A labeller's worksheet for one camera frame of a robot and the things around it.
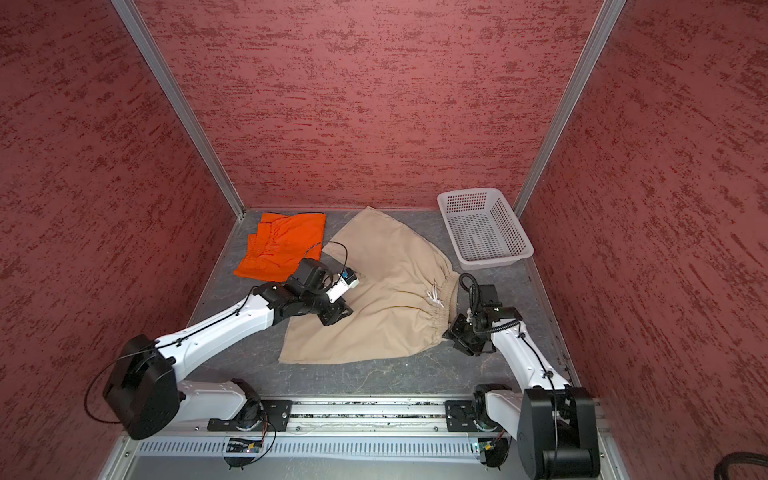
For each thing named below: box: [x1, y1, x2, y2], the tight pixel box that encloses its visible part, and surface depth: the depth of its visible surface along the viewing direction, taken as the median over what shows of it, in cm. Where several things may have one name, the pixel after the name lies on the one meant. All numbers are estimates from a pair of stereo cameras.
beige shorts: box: [280, 206, 459, 364], surface depth 92 cm
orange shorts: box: [234, 213, 326, 281], surface depth 112 cm
